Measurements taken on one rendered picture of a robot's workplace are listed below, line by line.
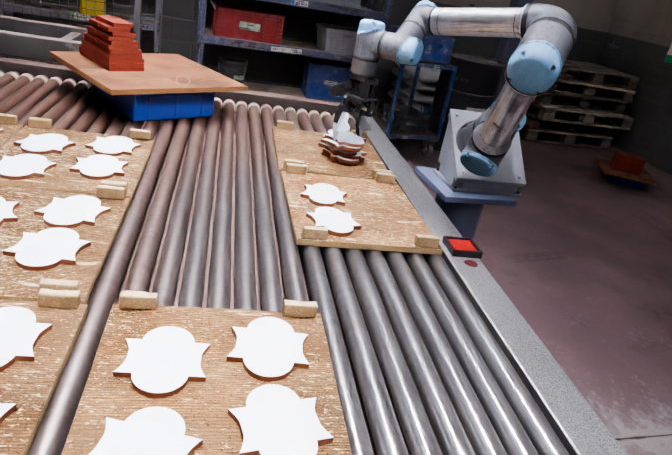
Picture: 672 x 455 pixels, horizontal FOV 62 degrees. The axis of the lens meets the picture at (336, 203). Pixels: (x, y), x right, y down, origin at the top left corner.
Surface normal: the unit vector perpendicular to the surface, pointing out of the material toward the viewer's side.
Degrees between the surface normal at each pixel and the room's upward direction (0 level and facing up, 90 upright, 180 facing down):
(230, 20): 90
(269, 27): 90
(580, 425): 0
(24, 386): 0
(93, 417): 0
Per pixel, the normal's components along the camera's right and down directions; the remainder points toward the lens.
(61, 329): 0.17, -0.90
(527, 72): -0.48, 0.69
